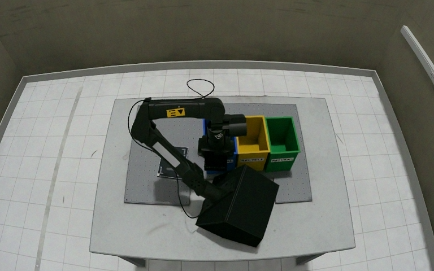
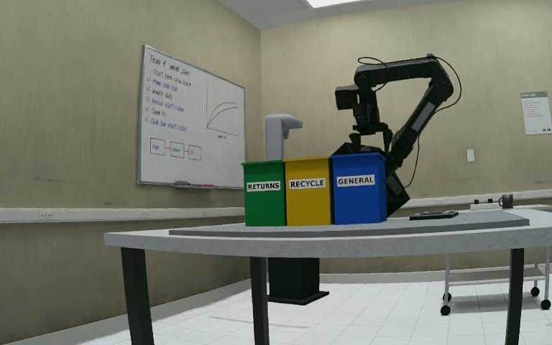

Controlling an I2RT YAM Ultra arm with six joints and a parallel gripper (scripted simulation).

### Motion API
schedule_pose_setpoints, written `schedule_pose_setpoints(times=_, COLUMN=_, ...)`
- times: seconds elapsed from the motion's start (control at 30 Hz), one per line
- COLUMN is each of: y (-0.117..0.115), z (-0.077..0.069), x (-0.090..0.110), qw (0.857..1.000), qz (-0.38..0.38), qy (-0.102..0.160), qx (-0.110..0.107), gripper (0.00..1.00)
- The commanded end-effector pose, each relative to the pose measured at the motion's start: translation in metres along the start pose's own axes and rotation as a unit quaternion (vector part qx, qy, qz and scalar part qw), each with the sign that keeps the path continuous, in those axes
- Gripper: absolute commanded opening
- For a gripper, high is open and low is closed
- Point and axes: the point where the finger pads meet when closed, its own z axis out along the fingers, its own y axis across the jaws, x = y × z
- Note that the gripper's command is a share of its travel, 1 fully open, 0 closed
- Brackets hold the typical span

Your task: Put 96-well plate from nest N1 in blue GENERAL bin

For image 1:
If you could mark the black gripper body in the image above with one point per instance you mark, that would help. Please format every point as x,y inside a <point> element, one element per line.
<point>218,147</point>

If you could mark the yellow recycle bin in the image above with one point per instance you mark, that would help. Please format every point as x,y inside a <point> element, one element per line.
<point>253,146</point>

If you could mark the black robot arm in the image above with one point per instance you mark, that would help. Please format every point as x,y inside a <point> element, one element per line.
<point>209,108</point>

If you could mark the blue bin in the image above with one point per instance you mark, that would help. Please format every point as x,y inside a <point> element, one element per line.
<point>231,161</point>

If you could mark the green bin with label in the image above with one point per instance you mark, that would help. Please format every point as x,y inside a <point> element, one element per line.
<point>282,136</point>

